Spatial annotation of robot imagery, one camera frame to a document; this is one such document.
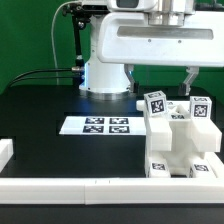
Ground white chair seat block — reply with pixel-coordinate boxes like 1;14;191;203
145;118;208;178

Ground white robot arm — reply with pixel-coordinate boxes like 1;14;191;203
81;0;224;95

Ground white cube nut with tag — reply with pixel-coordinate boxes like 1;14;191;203
144;91;167;117

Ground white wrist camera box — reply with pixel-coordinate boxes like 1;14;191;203
107;0;158;12

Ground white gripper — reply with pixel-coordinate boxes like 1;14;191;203
97;11;224;96

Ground white chair side frame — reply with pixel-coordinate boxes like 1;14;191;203
136;100;222;159

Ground black cables at base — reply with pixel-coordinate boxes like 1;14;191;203
3;66;86;94

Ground small white cube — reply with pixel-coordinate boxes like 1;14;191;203
190;96;212;119

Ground white border fence frame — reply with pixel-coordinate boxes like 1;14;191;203
0;136;224;205

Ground white flat chair panel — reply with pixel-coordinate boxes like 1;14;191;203
59;116;146;136

